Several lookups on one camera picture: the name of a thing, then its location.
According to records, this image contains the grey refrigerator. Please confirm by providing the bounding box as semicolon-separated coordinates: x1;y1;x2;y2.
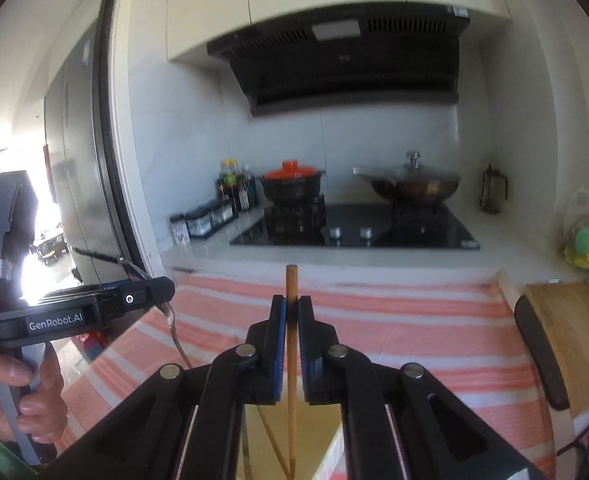
42;0;130;306

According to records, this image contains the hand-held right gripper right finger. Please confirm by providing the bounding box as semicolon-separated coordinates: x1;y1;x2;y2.
297;295;550;480

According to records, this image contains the spice jars group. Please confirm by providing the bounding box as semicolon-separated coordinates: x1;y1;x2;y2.
169;197;239;247

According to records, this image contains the black gas stove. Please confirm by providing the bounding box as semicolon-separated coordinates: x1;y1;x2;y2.
229;202;481;251

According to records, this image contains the glass french press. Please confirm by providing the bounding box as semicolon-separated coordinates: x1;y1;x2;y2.
481;162;509;215

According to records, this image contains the wooden chopstick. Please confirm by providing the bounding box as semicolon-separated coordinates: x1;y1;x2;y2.
284;265;300;479
257;404;291;478

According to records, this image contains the yellow cap sauce bottle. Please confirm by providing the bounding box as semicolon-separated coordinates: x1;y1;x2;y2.
219;159;242;211

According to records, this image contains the cream utensil holder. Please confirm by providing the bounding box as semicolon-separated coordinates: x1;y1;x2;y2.
243;400;346;480

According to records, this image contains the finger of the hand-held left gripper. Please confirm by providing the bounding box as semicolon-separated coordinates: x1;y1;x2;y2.
82;276;176;323

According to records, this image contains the black clay pot red lid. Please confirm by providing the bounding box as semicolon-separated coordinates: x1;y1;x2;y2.
259;160;326;206

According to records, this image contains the dark sauce bottle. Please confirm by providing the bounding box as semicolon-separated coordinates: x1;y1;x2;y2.
239;165;258;211

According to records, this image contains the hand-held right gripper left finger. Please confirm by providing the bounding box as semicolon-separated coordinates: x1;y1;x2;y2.
49;294;288;480

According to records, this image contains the wok with glass lid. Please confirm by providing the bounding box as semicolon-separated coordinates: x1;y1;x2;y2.
353;151;462;203

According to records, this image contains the black range hood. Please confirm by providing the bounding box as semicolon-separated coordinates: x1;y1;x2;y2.
207;4;472;118

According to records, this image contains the pink striped tablecloth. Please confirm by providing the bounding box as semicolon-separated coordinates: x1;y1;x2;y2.
54;270;557;480

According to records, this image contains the person's left hand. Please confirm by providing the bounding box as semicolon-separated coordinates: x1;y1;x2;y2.
0;342;66;446

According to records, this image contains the wooden cutting board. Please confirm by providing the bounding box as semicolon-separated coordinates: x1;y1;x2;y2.
524;280;589;418

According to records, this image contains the metal spoon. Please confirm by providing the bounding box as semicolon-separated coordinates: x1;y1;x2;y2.
118;255;192;368

